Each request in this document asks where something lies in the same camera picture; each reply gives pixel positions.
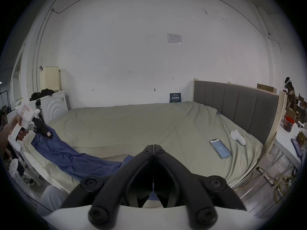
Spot grey padded headboard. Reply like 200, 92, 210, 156
193, 80, 280, 146

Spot person's legs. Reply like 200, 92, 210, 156
40, 185, 69, 211

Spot yellow cable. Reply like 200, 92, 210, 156
257, 166, 298, 202

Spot dark blue garment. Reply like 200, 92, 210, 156
31, 126, 144, 180

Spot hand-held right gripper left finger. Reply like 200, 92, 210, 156
62, 145, 154, 228

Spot white table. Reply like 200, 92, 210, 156
273, 116, 307, 171

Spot smartphone with lit screen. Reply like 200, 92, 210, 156
209, 139, 232, 159

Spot person's left hand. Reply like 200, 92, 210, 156
9, 118, 30, 141

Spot bed with beige sheet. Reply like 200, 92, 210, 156
24, 101, 264, 192

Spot white hand controller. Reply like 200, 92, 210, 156
230, 130, 246, 146

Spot white paper notice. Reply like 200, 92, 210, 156
167, 33, 183, 44

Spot person's left forearm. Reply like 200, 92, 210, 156
0, 123, 18, 156

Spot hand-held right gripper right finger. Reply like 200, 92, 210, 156
153, 145, 247, 228

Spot white stool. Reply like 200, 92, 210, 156
9, 158, 20, 177

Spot white washing machine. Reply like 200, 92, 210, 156
30, 66, 70, 124

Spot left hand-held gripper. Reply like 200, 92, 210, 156
8, 98, 53, 152

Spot brown carton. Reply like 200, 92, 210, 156
257, 83, 278, 93

